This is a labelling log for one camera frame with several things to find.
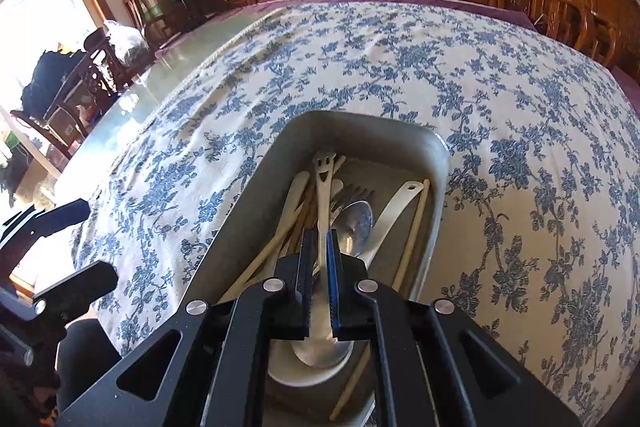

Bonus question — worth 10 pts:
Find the blue floral tablecloth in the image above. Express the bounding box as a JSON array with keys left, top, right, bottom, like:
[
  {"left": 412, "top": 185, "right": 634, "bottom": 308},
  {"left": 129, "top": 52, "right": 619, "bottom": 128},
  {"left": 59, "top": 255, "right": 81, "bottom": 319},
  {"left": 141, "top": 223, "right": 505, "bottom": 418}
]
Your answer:
[{"left": 72, "top": 1, "right": 639, "bottom": 426}]

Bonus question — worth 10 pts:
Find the stainless steel fork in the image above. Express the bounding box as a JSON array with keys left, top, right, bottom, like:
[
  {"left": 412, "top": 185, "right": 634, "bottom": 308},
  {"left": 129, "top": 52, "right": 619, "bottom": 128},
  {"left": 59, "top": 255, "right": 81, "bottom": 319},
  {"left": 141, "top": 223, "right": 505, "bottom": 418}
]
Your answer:
[{"left": 330, "top": 184, "right": 374, "bottom": 223}]

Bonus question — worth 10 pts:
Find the dark wooden chopstick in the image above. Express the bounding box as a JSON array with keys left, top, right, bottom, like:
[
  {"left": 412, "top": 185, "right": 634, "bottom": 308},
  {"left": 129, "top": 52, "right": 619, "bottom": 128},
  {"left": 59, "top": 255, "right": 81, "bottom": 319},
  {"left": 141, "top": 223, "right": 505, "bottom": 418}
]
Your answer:
[{"left": 279, "top": 182, "right": 316, "bottom": 258}]

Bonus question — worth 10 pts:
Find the carved wooden armchair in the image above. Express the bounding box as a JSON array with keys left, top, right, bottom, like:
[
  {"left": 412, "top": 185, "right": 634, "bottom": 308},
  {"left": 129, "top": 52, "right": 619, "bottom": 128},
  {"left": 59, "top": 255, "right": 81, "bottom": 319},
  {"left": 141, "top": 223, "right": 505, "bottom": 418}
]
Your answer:
[{"left": 535, "top": 0, "right": 639, "bottom": 80}]

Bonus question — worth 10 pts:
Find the grey metal tray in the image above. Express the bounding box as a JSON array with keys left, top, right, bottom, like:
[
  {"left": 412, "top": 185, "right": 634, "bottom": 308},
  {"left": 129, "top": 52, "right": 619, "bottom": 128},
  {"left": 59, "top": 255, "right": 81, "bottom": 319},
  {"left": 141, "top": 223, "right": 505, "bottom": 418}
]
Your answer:
[{"left": 182, "top": 109, "right": 452, "bottom": 427}]

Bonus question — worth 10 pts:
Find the wooden chair with clothes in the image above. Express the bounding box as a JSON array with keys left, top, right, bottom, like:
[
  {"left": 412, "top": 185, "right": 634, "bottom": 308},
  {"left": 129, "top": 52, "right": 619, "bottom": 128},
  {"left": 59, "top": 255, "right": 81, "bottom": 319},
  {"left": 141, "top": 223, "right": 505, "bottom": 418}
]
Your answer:
[{"left": 10, "top": 20, "right": 155, "bottom": 159}]

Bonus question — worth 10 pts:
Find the stainless steel spoon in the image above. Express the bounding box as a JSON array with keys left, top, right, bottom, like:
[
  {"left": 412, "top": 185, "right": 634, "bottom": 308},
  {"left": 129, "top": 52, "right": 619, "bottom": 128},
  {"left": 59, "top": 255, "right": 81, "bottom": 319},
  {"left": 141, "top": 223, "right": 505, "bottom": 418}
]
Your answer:
[{"left": 332, "top": 199, "right": 373, "bottom": 257}]

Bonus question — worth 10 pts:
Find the light bamboo chopstick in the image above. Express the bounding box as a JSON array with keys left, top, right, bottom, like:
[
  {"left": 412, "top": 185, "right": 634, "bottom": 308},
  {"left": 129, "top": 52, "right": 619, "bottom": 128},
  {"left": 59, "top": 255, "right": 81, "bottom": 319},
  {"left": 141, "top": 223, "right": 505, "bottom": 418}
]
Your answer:
[
  {"left": 330, "top": 179, "right": 431, "bottom": 421},
  {"left": 217, "top": 155, "right": 347, "bottom": 306}
]

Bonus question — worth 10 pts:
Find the white ceramic spoon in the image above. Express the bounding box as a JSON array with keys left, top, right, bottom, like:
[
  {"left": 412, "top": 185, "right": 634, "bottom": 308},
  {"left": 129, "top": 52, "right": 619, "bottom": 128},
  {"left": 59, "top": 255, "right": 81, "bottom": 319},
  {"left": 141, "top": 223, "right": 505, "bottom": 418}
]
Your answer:
[{"left": 268, "top": 181, "right": 423, "bottom": 388}]

